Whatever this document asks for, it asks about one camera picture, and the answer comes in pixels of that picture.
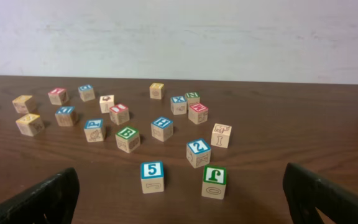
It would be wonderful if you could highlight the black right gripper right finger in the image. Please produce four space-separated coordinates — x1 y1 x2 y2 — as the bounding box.
283 162 358 223

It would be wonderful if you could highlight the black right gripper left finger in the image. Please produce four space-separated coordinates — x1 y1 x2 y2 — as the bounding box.
0 167 80 223

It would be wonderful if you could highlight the red I wooden block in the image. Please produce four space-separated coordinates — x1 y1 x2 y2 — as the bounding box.
109 104 130 125

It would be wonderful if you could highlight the blue 2 wooden block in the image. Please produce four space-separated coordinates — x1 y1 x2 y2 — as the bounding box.
186 138 211 169

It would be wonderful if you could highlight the yellow S wooden block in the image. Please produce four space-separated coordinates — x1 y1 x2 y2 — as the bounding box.
16 113 45 136

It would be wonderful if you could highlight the blue P wooden block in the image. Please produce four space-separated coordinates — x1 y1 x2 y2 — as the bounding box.
84 119 106 142

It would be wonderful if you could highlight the blue D centre wooden block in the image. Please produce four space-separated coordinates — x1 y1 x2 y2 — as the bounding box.
55 106 78 127

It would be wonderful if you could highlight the blue d wooden block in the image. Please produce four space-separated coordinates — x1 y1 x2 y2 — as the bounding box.
78 84 96 102
55 106 78 127

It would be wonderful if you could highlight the green J wooden block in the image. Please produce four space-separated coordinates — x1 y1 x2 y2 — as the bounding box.
201 165 227 200

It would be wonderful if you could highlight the green B wooden block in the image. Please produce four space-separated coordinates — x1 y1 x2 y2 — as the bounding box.
115 126 140 153

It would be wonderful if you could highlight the blue 5 wooden block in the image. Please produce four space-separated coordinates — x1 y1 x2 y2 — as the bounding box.
140 161 164 194

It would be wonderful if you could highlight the plain animal wooden block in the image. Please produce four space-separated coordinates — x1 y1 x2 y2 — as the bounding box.
211 123 232 148

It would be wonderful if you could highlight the yellow O wooden block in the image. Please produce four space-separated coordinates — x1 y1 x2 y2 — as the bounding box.
12 95 37 114

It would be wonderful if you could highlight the red Y wooden block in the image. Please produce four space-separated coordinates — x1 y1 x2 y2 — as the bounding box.
48 88 69 105

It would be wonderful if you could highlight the plain picture wooden block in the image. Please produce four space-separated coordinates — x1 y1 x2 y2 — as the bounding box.
99 95 115 114

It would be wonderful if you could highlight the blue D far wooden block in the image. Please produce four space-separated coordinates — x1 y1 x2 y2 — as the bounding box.
78 84 96 102

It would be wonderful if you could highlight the blue H wooden block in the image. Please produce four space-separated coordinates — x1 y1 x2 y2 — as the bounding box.
151 116 173 142

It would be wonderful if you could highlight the red M wooden block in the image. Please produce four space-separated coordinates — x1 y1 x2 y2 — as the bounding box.
188 103 209 124

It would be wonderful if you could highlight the green N wooden block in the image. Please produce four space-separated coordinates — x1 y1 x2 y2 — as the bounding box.
185 92 200 106

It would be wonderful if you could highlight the yellow far wooden block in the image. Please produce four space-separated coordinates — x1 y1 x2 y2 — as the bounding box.
149 83 164 100

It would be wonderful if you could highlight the blue X wooden block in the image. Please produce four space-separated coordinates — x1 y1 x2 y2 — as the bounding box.
171 96 187 115

